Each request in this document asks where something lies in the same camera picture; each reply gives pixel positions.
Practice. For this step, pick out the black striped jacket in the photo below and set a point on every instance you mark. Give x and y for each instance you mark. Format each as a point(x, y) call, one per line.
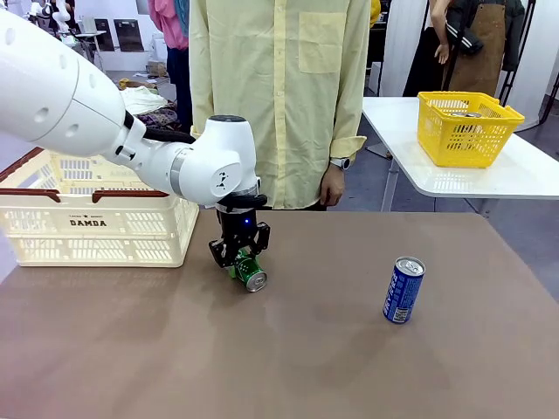
point(463, 30)

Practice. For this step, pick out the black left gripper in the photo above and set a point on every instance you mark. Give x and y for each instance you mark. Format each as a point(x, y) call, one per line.
point(238, 224)

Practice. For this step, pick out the person's black trousers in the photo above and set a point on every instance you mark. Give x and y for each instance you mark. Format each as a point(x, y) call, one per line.
point(316, 206)

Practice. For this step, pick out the person's left hand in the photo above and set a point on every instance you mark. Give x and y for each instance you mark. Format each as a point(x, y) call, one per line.
point(332, 190)

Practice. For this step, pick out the aproned person's bare hand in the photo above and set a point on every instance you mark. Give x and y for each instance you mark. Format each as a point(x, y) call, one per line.
point(442, 54)

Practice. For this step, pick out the silver topped drink can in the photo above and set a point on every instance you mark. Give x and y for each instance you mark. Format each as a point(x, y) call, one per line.
point(471, 115)

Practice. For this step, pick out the black clothes rack stand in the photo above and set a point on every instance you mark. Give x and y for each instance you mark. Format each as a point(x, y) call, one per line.
point(517, 52)

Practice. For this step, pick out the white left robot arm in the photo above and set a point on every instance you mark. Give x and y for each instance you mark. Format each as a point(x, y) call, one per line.
point(52, 100)

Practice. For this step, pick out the person in brown apron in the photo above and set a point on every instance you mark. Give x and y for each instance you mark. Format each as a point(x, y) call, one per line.
point(485, 52)

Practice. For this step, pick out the yellow plastic basket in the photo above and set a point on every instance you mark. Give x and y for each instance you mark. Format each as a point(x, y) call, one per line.
point(441, 131)

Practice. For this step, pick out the white cloth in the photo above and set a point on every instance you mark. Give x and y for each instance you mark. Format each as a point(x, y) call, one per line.
point(142, 100)

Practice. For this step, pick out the cream shopping basket brown rim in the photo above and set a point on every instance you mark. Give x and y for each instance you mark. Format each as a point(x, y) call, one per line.
point(57, 222)

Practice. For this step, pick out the person torso in yellow shirt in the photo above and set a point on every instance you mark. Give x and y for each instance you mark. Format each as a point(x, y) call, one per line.
point(284, 96)

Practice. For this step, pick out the black panel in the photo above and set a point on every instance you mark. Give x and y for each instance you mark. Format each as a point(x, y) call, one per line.
point(105, 35)
point(129, 36)

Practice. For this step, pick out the short green drink can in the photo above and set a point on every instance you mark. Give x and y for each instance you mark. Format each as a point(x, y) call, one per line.
point(251, 275)

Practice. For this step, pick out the white round-cornered table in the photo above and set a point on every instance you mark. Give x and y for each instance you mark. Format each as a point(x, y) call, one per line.
point(515, 179)

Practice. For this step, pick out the person's left forearm yellow sleeve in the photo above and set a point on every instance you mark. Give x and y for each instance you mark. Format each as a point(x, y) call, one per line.
point(349, 139)

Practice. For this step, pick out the white partition panel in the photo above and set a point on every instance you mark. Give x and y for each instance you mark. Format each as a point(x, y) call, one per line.
point(402, 48)

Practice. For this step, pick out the silver wristwatch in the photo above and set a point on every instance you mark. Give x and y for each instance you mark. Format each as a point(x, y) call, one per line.
point(340, 162)

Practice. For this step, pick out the dark patterned cloth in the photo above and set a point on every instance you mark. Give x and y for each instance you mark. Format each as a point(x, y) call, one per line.
point(161, 118)

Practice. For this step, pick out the blue drink can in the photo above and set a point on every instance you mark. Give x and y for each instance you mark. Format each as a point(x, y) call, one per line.
point(404, 290)

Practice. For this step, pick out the person's right forearm yellow sleeve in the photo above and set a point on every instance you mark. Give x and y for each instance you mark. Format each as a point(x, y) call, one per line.
point(201, 118)

